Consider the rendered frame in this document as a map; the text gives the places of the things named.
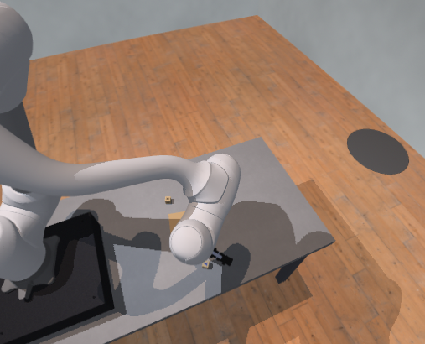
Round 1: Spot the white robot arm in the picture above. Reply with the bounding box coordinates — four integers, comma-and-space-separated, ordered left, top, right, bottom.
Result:
0, 2, 241, 300

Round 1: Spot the peach flat mat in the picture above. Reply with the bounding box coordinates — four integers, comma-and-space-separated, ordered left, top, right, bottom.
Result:
168, 211, 185, 233

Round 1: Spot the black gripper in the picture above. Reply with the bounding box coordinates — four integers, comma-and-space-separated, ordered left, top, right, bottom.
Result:
210, 248, 233, 266

